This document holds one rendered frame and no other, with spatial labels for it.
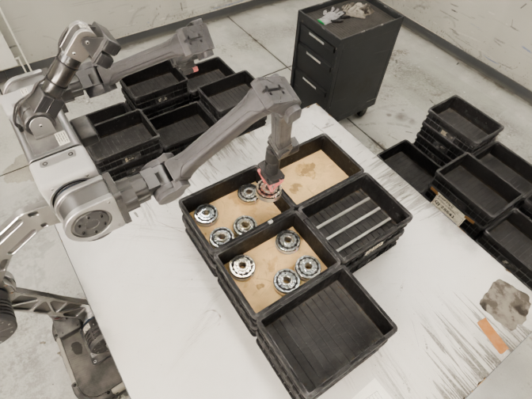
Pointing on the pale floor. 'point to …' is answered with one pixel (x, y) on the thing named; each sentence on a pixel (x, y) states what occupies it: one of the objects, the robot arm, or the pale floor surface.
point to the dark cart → (343, 57)
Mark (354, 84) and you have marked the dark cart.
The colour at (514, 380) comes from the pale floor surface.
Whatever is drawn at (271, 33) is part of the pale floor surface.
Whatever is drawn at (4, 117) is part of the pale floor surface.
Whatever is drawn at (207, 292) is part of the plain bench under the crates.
